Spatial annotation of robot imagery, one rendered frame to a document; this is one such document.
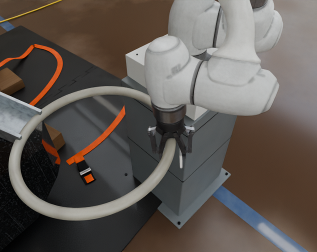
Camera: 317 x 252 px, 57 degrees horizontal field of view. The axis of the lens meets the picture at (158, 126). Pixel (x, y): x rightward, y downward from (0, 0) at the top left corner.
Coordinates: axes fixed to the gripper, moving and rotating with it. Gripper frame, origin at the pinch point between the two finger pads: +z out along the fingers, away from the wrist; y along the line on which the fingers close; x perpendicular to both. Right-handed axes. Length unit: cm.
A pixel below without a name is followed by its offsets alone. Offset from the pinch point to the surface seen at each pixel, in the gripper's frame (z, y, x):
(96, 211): -11.0, 17.4, 23.3
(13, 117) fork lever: -11, 51, -9
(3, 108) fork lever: -13, 55, -12
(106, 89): -10.9, 22.7, -21.8
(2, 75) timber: 63, 144, -132
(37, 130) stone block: 21, 63, -32
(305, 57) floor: 92, -118, -181
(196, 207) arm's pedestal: 86, -10, -27
